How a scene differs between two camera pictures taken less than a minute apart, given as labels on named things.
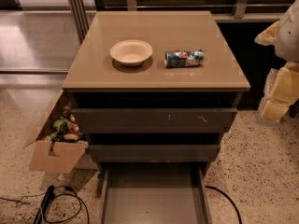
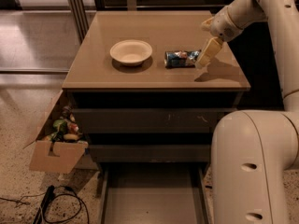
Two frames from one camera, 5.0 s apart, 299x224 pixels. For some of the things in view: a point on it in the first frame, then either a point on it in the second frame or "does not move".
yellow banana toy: [71, 136] does not move
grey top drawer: [156, 120] does not move
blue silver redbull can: [184, 59] does not move
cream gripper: [289, 36] → [223, 24]
